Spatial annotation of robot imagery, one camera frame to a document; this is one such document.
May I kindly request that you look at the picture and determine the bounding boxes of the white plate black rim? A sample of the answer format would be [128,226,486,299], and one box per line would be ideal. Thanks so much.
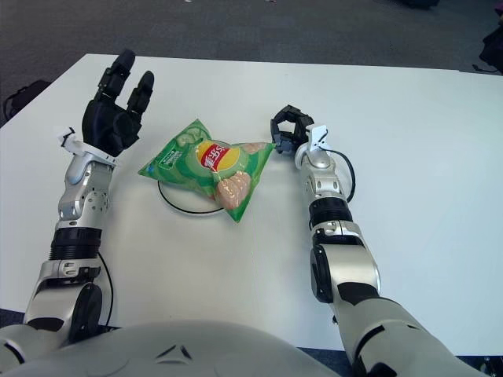
[156,178,225,216]

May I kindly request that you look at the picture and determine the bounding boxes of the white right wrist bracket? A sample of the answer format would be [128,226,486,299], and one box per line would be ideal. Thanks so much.
[306,124,329,152]

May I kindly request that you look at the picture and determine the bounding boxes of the green potato chips bag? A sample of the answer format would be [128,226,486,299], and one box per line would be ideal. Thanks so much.
[137,118,277,225]

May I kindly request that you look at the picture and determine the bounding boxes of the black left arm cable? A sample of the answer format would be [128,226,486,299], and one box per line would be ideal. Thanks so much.
[96,251,115,327]

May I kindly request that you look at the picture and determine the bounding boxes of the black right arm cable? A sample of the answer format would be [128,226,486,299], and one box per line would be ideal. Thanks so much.
[328,151,354,203]

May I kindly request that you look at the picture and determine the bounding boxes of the grey robot torso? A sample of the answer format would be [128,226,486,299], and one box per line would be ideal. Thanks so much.
[0,320,335,377]

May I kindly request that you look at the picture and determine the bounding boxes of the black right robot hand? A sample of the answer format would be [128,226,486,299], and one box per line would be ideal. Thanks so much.
[269,104,315,155]

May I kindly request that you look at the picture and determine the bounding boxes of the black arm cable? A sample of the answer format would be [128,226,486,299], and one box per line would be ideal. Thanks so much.
[96,251,115,327]
[328,151,354,203]

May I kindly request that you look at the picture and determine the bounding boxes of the dark metal floor object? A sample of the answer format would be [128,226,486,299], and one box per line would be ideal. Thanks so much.
[483,357,503,377]

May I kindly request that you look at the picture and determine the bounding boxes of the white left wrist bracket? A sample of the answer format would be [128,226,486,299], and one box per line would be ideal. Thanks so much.
[54,125,119,166]

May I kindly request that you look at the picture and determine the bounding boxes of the black bag on floor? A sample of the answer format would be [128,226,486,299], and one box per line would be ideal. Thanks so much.
[3,79,50,119]

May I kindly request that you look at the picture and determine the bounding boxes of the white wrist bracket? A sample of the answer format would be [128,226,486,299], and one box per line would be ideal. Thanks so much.
[54,125,119,166]
[306,124,329,152]

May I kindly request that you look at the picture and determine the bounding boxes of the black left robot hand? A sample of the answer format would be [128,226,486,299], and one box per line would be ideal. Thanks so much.
[81,49,156,157]

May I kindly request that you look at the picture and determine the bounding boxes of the black chair base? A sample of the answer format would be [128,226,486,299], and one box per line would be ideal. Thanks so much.
[473,27,503,75]

